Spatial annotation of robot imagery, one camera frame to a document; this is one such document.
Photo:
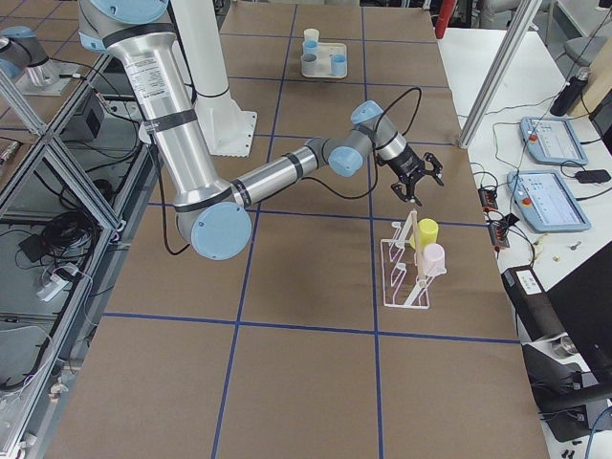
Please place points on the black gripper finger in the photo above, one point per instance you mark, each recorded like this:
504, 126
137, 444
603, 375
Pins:
404, 189
433, 168

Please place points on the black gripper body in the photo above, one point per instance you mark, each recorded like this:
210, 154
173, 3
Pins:
404, 165

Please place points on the yellow plastic cup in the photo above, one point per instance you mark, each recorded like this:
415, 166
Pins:
427, 230

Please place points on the pink plastic cup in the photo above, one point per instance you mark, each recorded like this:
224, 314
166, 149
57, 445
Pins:
434, 260

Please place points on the light blue cup front row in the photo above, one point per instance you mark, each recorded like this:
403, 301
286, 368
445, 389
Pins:
338, 65

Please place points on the light blue cup row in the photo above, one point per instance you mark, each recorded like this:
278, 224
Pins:
309, 47
338, 65

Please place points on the white cup tray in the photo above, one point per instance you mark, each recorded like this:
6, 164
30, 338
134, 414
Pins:
323, 60

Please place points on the grey plastic cup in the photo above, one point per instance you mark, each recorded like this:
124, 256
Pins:
308, 65

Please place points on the light blue cup back row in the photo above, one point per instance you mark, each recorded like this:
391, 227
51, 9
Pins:
309, 47

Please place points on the cream white plastic cup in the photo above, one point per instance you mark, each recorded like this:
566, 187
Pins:
311, 34

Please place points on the lower teach pendant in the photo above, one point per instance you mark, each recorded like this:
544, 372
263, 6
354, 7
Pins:
546, 202

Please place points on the teach pendant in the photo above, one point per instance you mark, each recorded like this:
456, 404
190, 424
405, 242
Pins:
546, 202
552, 141

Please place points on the upper teach pendant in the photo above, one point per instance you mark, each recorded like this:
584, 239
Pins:
552, 141

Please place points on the black water bottle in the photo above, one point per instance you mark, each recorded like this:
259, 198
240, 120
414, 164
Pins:
571, 92

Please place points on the red fire extinguisher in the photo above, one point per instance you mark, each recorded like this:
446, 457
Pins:
445, 13

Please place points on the black box device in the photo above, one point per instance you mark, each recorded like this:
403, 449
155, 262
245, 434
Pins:
531, 302

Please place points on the black monitor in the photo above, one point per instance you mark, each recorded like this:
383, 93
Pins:
582, 302

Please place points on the white wire dish rack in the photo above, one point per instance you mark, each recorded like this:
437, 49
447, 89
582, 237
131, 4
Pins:
404, 284

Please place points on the aluminium frame post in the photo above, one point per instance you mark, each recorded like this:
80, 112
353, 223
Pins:
525, 14

